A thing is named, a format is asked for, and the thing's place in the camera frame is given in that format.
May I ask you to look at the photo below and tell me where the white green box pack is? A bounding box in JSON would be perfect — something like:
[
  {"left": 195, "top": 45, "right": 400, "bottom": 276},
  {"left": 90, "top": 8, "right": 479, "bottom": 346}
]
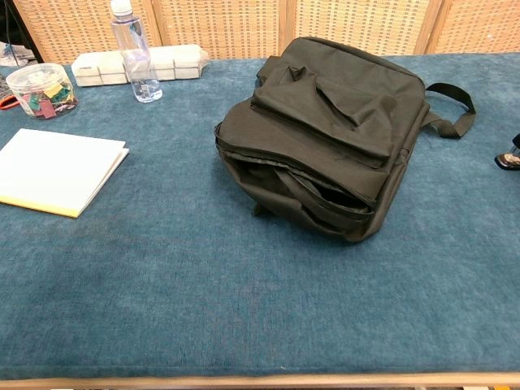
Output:
[{"left": 71, "top": 44, "right": 209, "bottom": 88}]

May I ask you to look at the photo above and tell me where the clear jar of coloured clips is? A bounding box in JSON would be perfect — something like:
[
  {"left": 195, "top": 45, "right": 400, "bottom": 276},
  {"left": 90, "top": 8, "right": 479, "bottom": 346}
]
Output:
[{"left": 5, "top": 63, "right": 80, "bottom": 120}]

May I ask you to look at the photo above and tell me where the grey striped work glove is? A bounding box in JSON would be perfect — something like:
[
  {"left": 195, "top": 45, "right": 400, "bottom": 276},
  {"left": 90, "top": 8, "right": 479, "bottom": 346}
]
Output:
[{"left": 0, "top": 75, "right": 20, "bottom": 111}]

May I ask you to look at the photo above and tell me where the blue table cloth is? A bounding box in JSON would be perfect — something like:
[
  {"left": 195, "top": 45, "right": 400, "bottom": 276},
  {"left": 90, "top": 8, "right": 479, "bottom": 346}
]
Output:
[{"left": 0, "top": 54, "right": 520, "bottom": 381}]

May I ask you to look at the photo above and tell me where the black fabric backpack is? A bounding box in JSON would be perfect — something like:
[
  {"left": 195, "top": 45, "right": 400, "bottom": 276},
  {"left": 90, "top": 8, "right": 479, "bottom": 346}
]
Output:
[{"left": 212, "top": 36, "right": 476, "bottom": 244}]

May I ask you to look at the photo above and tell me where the black stapler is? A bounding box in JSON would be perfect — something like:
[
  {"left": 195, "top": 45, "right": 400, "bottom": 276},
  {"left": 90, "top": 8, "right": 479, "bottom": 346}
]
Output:
[{"left": 494, "top": 132, "right": 520, "bottom": 171}]

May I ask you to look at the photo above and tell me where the yellow white booklet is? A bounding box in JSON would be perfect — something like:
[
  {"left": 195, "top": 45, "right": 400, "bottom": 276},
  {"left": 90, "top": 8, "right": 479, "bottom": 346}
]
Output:
[{"left": 0, "top": 128, "right": 130, "bottom": 219}]

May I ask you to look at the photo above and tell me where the clear plastic water bottle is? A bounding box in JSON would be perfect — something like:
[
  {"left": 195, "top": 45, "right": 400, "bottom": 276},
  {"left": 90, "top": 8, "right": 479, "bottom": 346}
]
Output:
[{"left": 110, "top": 0, "right": 163, "bottom": 104}]

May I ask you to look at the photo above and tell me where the black tripod stand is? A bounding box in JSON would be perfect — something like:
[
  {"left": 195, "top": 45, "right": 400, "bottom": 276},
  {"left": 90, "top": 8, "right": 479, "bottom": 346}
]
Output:
[{"left": 0, "top": 0, "right": 44, "bottom": 64}]

